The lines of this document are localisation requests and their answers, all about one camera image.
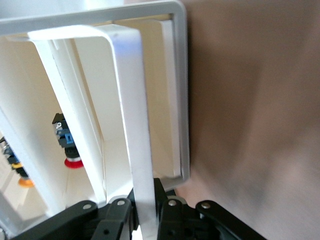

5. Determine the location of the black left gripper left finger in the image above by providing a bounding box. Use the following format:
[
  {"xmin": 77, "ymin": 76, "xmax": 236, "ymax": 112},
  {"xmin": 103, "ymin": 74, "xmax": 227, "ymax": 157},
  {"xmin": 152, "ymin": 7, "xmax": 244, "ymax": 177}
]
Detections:
[{"xmin": 14, "ymin": 188, "xmax": 140, "ymax": 240}]

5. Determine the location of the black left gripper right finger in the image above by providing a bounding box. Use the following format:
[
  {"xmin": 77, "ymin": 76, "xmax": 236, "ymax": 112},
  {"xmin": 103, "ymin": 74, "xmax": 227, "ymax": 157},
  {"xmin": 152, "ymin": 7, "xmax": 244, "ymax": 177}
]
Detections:
[{"xmin": 152, "ymin": 177, "xmax": 268, "ymax": 240}]

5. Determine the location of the red push button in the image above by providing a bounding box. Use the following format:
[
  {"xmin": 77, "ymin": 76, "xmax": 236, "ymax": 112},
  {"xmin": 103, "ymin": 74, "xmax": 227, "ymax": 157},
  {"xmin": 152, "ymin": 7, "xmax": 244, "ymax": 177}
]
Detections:
[{"xmin": 51, "ymin": 112, "xmax": 85, "ymax": 173}]

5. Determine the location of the yellow push button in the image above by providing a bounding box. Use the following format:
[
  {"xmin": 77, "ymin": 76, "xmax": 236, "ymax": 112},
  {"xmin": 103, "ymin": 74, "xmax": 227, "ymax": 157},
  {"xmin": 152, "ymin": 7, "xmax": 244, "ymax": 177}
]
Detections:
[{"xmin": 0, "ymin": 136, "xmax": 36, "ymax": 188}]

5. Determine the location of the white drawer with red button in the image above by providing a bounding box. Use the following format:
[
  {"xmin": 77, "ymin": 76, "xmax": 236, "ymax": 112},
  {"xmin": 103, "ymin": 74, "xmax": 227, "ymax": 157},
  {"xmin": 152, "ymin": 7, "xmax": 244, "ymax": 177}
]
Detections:
[{"xmin": 0, "ymin": 37, "xmax": 108, "ymax": 218}]

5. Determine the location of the brown table cover mat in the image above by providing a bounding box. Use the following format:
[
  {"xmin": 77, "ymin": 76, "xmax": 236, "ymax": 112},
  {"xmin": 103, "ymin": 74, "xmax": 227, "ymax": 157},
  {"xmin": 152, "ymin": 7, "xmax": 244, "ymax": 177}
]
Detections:
[{"xmin": 174, "ymin": 0, "xmax": 320, "ymax": 240}]

